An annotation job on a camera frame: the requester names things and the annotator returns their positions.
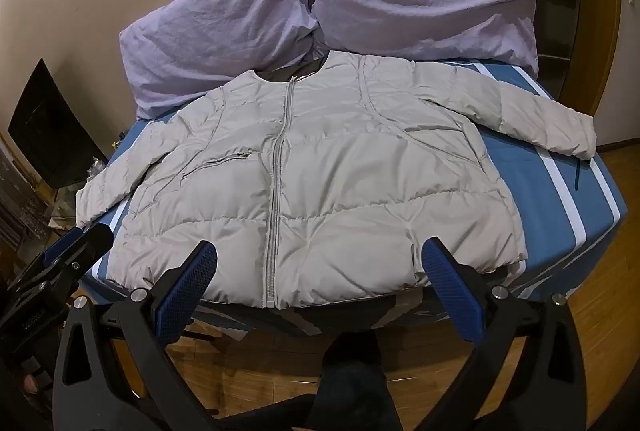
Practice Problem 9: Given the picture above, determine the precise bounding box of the beige puffer jacket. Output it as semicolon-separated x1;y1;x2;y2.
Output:
75;48;598;312

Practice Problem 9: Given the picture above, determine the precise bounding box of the bed with blue striped sheet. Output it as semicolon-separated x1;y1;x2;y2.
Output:
80;58;628;342

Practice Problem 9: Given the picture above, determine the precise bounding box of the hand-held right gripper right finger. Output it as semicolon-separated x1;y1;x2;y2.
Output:
421;237;592;431

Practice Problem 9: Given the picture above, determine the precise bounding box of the person's leg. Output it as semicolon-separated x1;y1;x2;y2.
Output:
317;331;393;431

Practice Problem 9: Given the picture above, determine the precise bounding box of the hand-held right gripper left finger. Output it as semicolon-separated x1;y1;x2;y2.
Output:
52;240;218;431

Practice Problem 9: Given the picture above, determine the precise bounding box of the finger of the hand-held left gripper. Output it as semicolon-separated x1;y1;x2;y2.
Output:
41;227;85;263
5;223;115;303

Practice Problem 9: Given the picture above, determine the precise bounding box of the person's left hand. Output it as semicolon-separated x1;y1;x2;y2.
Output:
15;371;42;395

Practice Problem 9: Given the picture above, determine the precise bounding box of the glass nightstand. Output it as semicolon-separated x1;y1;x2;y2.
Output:
47;188;93;234

